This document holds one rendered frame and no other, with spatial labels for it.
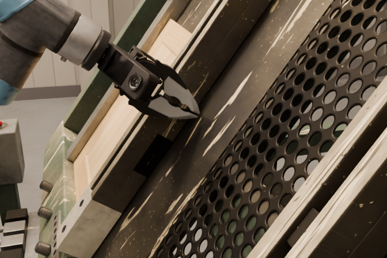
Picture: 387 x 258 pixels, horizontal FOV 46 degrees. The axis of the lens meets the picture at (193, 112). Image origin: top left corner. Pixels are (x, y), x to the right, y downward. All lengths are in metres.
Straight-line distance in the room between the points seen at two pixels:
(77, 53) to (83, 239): 0.38
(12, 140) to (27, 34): 0.82
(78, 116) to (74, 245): 0.67
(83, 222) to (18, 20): 0.40
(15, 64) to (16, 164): 0.83
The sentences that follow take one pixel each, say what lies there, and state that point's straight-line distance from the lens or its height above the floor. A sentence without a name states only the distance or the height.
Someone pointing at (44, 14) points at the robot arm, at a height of 1.38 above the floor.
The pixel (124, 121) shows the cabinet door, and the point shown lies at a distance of 1.12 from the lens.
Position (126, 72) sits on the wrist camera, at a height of 1.30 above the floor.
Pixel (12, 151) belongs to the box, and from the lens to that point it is 1.52.
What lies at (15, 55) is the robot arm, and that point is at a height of 1.32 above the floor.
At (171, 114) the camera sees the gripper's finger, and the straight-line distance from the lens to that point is 0.78.
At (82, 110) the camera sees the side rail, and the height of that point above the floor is 0.96.
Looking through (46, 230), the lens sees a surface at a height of 0.85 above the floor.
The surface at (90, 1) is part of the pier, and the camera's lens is 4.21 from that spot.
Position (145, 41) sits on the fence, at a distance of 1.24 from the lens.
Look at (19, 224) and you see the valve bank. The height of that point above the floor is 0.77.
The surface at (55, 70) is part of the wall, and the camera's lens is 4.63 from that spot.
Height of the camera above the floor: 1.49
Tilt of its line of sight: 21 degrees down
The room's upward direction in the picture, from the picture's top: straight up
